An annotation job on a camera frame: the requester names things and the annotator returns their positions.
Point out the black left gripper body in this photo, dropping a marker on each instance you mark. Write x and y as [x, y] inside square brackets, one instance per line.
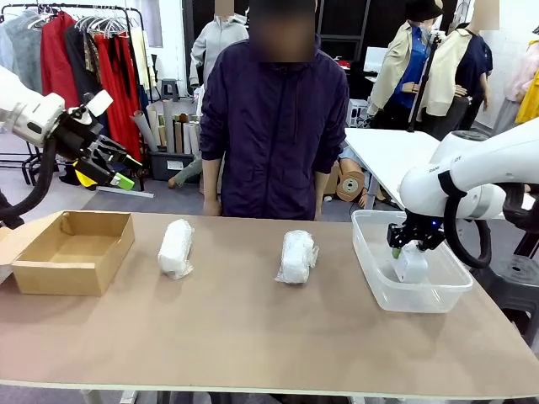
[76, 136]

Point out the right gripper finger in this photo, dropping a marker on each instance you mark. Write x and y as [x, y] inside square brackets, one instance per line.
[396, 240]
[431, 244]

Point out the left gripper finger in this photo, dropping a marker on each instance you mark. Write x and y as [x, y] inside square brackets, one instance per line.
[120, 156]
[122, 182]

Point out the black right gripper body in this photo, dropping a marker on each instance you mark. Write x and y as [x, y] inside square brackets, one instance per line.
[423, 227]

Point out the white unwrapped clock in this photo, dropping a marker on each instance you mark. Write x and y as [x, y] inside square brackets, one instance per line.
[412, 265]

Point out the bubble-wrapped clock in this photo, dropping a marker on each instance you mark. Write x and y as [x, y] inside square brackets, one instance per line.
[174, 248]
[295, 256]

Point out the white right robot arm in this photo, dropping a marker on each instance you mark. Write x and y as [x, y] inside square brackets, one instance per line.
[484, 168]

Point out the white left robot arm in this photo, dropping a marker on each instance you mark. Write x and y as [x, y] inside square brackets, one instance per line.
[25, 113]

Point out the person's right forearm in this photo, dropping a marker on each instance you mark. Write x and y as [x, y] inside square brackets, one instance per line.
[210, 181]

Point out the person's left forearm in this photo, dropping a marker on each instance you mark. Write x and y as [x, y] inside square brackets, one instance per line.
[322, 189]

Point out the person's left hand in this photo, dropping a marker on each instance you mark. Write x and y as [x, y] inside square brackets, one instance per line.
[318, 214]

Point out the person's right hand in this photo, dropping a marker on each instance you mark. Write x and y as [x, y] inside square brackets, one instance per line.
[212, 208]

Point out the aluminium bar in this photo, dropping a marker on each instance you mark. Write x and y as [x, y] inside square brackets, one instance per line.
[126, 192]

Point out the slanted grey paper roll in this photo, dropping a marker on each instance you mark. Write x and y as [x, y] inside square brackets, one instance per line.
[145, 132]

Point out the yellow bag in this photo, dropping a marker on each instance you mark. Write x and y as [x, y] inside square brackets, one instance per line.
[86, 179]

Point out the black crate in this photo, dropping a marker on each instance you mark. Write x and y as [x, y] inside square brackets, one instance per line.
[168, 166]

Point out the tall grey paper roll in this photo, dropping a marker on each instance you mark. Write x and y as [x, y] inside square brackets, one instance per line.
[168, 126]

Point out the clear plastic container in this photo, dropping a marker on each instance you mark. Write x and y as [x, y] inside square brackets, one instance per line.
[421, 302]

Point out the brown cardboard tube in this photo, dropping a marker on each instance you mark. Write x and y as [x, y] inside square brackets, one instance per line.
[178, 139]

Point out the lying mannequin leg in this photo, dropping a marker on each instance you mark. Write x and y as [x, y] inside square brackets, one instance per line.
[185, 172]

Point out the red dress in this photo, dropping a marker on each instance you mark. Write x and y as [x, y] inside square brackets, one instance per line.
[118, 84]

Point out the cardboard spool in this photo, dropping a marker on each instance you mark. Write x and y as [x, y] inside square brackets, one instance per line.
[351, 185]

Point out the black garment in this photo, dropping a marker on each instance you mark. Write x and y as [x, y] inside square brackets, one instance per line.
[78, 63]

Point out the white paper roll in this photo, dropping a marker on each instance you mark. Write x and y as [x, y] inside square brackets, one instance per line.
[193, 139]

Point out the red coat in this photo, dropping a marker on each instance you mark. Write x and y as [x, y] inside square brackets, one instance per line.
[54, 63]

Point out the white table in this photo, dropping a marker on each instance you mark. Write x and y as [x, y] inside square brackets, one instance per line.
[379, 160]

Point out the brown patterned garment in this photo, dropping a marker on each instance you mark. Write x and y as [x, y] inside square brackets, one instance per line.
[90, 54]

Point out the grey step stool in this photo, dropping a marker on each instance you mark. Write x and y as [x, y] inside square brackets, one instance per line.
[170, 88]

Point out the black plastic stool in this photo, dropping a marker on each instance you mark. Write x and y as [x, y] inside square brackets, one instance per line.
[513, 286]

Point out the cream garment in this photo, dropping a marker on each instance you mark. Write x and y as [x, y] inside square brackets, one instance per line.
[139, 59]

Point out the grey fuzzy coat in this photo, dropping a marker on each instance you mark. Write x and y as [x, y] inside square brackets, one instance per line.
[25, 50]

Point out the open cardboard box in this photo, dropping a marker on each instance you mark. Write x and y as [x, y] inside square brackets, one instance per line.
[59, 278]

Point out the black clothes rack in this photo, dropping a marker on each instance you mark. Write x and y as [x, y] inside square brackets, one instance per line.
[76, 5]

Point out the white computer case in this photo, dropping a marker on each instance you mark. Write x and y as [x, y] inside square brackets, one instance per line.
[358, 111]

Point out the black tripod pole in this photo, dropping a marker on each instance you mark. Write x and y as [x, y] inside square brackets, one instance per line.
[423, 84]

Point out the person in navy jacket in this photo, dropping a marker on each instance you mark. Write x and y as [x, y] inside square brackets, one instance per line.
[273, 147]

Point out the mannequin in cream jacket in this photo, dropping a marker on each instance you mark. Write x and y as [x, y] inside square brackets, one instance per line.
[446, 63]

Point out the mannequin in beige jacket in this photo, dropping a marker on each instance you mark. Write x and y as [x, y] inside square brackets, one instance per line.
[404, 54]

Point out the white monitor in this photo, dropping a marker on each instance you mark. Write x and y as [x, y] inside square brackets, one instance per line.
[375, 59]

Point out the mannequin in yellow skirt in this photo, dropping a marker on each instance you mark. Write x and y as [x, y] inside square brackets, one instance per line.
[526, 71]

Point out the person's blurred head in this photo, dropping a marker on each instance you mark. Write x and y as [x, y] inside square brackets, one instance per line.
[282, 29]

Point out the black bucket hat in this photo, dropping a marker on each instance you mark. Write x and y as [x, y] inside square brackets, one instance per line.
[421, 8]

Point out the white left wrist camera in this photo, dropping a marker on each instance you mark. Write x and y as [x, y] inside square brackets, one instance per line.
[101, 102]

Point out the white table leg frame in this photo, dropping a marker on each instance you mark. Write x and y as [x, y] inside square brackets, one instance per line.
[126, 397]

